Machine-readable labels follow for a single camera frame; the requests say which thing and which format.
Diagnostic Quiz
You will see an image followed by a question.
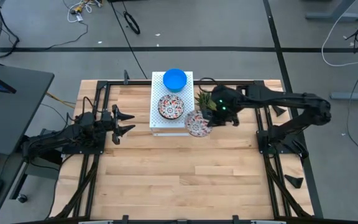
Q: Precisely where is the black aluminium table frame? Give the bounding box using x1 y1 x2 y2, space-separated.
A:
50 79 324 224

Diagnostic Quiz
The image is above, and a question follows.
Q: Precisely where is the grey desk foot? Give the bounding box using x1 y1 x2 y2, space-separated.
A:
330 85 358 101
305 0 358 23

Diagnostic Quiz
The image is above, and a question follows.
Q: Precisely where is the black triangular spare part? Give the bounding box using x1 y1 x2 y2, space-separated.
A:
271 105 287 118
283 174 305 189

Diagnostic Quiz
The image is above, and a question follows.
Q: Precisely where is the white floor cable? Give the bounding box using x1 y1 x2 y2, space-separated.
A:
321 0 358 67

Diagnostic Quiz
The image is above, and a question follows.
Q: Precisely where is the black coiled cable loop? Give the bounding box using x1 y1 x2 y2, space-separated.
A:
123 11 141 35

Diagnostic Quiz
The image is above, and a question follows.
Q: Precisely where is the white perforated metal shelf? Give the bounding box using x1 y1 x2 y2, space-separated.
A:
149 71 195 137

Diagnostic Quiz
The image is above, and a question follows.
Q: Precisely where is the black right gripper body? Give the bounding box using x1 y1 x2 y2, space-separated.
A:
201 104 239 127

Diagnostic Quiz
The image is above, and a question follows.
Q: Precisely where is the white cable bundle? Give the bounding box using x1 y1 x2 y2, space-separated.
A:
67 0 103 24

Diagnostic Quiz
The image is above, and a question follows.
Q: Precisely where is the pink patterned ceramic bowl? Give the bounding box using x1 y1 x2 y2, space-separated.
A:
184 109 213 138

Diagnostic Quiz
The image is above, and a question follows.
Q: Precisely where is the yellow cable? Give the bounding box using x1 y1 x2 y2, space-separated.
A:
45 91 76 109

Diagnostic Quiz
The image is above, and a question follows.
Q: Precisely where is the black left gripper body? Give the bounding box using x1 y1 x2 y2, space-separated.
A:
99 104 121 146

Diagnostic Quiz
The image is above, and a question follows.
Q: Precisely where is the long black floor cable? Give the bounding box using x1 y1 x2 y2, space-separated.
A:
109 0 149 80

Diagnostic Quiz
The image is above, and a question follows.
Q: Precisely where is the succulent plant in black pot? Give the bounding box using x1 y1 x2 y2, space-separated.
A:
194 91 218 112

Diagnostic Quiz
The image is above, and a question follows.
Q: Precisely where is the blue plastic bowl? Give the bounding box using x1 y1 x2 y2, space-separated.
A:
162 68 188 93

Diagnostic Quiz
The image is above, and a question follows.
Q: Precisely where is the dark grey desk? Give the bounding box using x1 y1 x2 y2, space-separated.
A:
0 62 55 224

